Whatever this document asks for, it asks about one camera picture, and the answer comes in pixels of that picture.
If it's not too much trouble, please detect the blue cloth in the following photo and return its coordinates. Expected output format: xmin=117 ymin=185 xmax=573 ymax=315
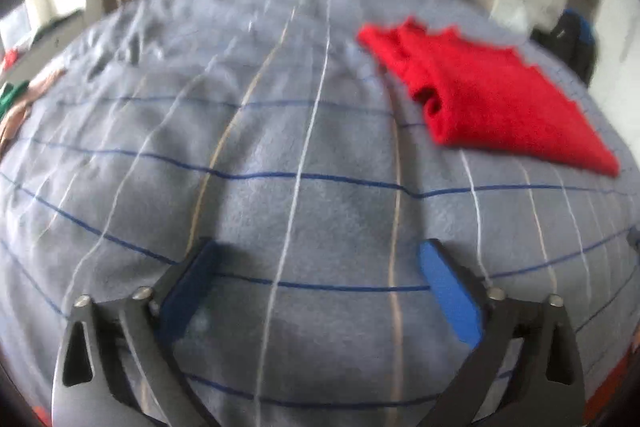
xmin=575 ymin=14 xmax=598 ymax=55

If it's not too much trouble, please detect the green cloth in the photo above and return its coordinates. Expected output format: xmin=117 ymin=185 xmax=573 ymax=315
xmin=0 ymin=81 xmax=31 ymax=118

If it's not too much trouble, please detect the red sweater with white print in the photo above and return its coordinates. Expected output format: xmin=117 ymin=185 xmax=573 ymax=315
xmin=356 ymin=18 xmax=622 ymax=178

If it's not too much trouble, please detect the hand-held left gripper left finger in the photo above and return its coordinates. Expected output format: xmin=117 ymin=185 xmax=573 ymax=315
xmin=50 ymin=237 xmax=222 ymax=427

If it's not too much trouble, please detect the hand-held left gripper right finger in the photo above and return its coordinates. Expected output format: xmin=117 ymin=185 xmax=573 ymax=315
xmin=419 ymin=238 xmax=587 ymax=427

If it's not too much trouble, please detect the orange fleece clothing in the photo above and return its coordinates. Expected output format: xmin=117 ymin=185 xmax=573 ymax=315
xmin=582 ymin=357 xmax=637 ymax=423

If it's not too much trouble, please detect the beige cloth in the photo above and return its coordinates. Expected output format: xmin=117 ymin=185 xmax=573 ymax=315
xmin=0 ymin=69 xmax=66 ymax=148

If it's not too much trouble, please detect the grey striped blanket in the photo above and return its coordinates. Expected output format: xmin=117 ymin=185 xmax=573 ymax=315
xmin=0 ymin=0 xmax=640 ymax=427

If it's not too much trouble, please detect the white desk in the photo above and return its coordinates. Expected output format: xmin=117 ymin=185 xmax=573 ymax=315
xmin=0 ymin=4 xmax=88 ymax=78

